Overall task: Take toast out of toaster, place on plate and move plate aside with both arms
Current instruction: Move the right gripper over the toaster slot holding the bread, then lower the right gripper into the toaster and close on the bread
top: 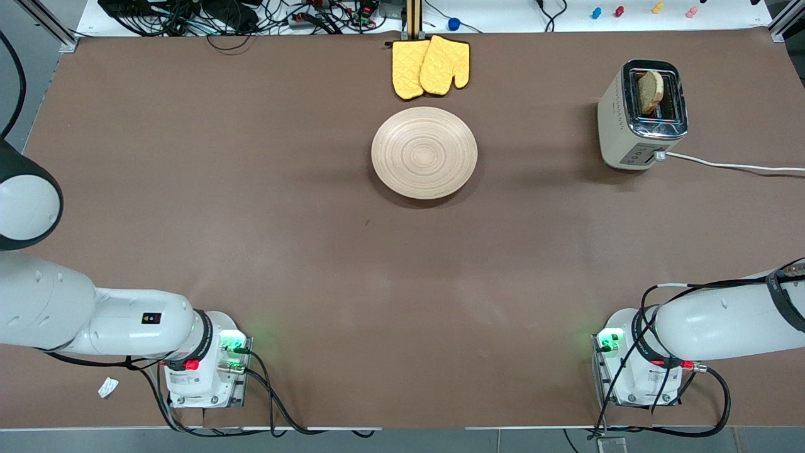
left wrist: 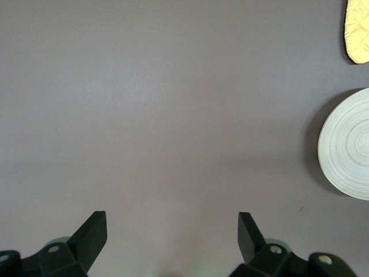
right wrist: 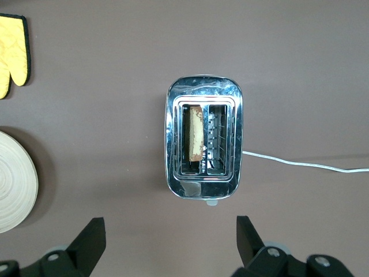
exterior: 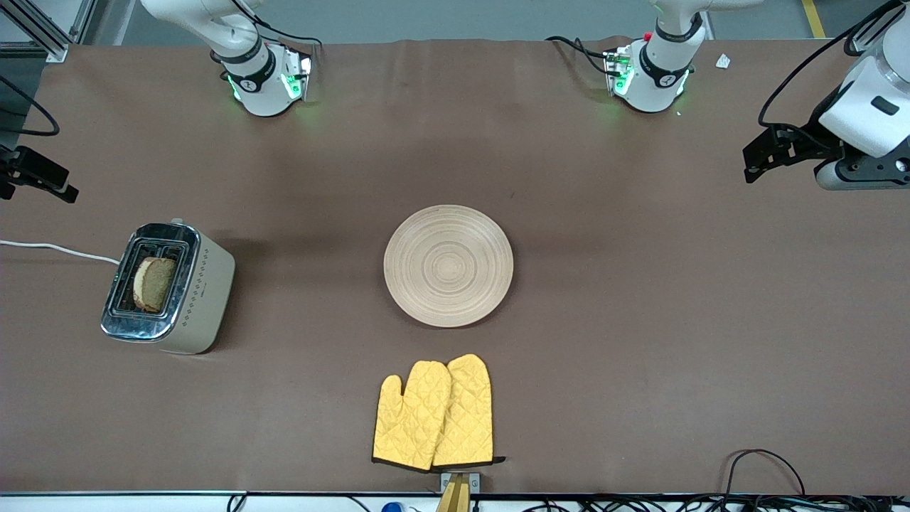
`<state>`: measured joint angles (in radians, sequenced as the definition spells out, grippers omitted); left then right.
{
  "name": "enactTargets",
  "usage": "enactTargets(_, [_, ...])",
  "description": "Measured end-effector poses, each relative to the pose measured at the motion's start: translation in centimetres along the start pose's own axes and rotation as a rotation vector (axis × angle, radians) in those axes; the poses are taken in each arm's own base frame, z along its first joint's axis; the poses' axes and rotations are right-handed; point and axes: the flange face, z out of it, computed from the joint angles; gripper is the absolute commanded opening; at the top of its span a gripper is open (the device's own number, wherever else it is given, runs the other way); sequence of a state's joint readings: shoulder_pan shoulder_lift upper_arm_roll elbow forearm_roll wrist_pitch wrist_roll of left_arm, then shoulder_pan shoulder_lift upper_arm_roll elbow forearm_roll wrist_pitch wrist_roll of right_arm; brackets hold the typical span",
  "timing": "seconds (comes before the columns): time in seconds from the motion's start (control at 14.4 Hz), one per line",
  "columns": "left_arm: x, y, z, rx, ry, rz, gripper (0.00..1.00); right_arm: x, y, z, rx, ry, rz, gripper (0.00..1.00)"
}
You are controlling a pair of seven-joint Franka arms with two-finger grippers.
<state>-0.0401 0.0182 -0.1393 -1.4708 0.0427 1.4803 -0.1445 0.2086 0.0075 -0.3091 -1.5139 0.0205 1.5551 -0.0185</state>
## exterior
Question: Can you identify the slice of brown toast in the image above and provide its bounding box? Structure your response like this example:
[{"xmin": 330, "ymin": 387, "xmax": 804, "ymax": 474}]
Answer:
[{"xmin": 133, "ymin": 257, "xmax": 177, "ymax": 314}]

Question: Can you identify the round wooden plate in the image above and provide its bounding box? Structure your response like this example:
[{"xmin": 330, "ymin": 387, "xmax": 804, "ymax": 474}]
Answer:
[{"xmin": 383, "ymin": 205, "xmax": 514, "ymax": 329}]

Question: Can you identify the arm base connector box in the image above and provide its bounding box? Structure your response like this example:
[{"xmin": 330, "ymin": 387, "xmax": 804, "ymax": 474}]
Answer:
[
  {"xmin": 281, "ymin": 46, "xmax": 314, "ymax": 102},
  {"xmin": 604, "ymin": 44, "xmax": 635, "ymax": 97}
]

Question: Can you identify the cream and chrome toaster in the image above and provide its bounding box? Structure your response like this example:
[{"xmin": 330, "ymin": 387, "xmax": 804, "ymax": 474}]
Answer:
[{"xmin": 100, "ymin": 218, "xmax": 236, "ymax": 355}]

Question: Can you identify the yellow quilted oven mitt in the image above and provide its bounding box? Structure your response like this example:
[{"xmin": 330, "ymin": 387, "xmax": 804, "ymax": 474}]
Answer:
[
  {"xmin": 432, "ymin": 353, "xmax": 507, "ymax": 468},
  {"xmin": 372, "ymin": 361, "xmax": 453, "ymax": 472}
]

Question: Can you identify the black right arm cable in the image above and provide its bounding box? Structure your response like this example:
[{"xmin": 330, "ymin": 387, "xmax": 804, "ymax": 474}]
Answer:
[{"xmin": 0, "ymin": 71, "xmax": 60, "ymax": 137}]

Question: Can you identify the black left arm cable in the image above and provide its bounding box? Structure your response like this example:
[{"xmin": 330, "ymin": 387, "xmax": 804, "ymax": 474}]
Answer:
[{"xmin": 758, "ymin": 0, "xmax": 910, "ymax": 129}]

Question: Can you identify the white toaster power cable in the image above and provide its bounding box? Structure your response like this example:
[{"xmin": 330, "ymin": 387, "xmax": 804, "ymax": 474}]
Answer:
[{"xmin": 0, "ymin": 240, "xmax": 120, "ymax": 265}]

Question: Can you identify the aluminium frame profile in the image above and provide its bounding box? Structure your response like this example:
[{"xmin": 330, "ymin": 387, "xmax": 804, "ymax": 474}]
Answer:
[
  {"xmin": 847, "ymin": 0, "xmax": 910, "ymax": 55},
  {"xmin": 0, "ymin": 0, "xmax": 97, "ymax": 63}
]

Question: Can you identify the black arm base cable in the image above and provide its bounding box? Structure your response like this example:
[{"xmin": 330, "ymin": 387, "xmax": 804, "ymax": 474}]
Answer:
[
  {"xmin": 545, "ymin": 36, "xmax": 612, "ymax": 75},
  {"xmin": 252, "ymin": 21, "xmax": 324, "ymax": 52}
]

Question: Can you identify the black looped cable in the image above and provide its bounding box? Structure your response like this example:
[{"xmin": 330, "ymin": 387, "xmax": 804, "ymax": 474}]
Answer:
[{"xmin": 720, "ymin": 449, "xmax": 808, "ymax": 498}]

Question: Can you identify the black cable bundle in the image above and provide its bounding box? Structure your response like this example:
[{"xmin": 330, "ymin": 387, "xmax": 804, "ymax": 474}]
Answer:
[{"xmin": 526, "ymin": 494, "xmax": 910, "ymax": 512}]

